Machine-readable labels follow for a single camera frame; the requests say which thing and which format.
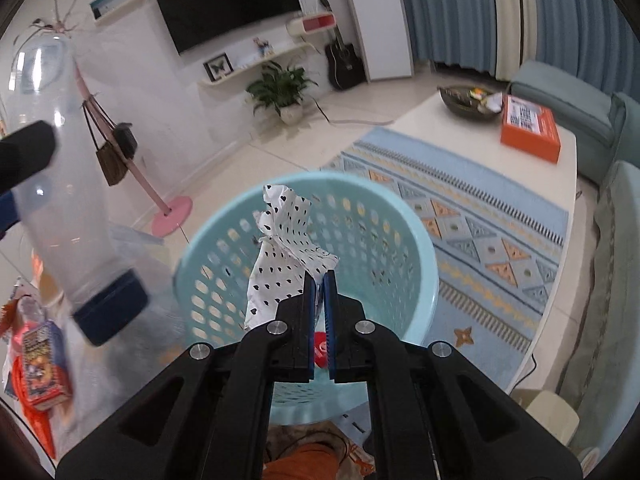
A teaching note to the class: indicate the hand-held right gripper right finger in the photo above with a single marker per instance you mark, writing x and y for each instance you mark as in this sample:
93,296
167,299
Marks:
330,330

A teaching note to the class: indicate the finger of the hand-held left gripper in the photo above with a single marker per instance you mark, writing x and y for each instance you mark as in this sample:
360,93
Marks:
25,152
6,215

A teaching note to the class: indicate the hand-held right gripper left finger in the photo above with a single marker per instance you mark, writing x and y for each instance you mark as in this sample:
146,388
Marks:
310,330

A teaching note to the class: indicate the clear bottle with blue cap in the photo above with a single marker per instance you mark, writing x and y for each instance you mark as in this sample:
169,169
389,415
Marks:
65,200

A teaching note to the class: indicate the white black-spotted cloth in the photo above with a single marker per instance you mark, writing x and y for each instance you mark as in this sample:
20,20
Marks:
280,270

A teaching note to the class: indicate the light blue plastic basket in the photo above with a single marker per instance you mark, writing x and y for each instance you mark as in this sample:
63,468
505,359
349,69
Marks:
380,240

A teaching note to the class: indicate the small black shoulder bag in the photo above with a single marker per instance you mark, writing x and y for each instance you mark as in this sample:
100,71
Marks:
126,140

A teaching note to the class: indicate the red wrapper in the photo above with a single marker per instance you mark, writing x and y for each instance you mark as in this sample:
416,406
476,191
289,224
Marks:
320,352

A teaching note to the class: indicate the brown tote bag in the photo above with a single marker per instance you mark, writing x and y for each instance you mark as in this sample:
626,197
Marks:
112,165

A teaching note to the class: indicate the orange cloth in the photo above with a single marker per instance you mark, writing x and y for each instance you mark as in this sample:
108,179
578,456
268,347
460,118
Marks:
305,462

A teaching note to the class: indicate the colorful snack carton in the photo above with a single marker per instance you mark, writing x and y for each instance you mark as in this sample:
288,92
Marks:
45,365

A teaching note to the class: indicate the pink coat rack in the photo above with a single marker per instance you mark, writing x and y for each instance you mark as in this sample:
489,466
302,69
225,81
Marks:
172,215

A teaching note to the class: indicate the blue patterned rug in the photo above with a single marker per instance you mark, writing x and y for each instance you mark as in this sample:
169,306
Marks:
490,240

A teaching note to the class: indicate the orange plastic bag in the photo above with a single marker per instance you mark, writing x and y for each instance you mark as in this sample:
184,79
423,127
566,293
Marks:
35,420

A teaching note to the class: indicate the framed butterfly picture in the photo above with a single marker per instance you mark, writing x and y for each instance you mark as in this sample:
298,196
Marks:
217,67

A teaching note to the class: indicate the cream stool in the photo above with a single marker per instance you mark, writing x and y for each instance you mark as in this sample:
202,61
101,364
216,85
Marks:
547,415

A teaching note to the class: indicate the white coffee table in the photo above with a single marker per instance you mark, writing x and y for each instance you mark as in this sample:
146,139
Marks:
465,135

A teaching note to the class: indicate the green potted plant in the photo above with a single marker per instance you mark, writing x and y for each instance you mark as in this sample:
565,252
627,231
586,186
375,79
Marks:
280,85

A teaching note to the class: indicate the black flat television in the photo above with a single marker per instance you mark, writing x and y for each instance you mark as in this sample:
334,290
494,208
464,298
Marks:
225,5

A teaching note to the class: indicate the dark bowl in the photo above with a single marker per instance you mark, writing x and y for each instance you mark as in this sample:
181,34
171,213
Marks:
460,107

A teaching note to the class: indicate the small figurines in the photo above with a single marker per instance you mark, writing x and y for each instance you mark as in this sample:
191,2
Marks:
262,46

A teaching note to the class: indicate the black acoustic guitar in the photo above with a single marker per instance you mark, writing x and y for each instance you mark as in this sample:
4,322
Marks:
344,62

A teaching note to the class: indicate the orange box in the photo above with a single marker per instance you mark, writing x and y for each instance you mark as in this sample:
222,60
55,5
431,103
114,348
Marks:
530,135

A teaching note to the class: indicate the white tissue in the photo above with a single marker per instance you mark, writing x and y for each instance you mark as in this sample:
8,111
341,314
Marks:
492,102

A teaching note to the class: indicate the red and white shelf box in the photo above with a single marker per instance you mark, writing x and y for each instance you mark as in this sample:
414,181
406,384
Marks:
317,23

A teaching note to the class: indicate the white standing air conditioner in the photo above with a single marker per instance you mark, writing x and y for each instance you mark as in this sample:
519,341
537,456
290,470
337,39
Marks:
380,20

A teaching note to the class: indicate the teal sofa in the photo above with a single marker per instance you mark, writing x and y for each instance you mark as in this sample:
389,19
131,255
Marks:
565,100

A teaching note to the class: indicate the blue curtain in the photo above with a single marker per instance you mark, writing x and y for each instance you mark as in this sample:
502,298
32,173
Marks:
585,25
445,15

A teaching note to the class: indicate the cream curtain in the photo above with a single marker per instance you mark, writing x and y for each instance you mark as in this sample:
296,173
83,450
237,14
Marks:
512,20

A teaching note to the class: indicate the cream curved wall shelf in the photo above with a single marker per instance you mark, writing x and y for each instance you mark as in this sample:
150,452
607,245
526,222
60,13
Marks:
260,62

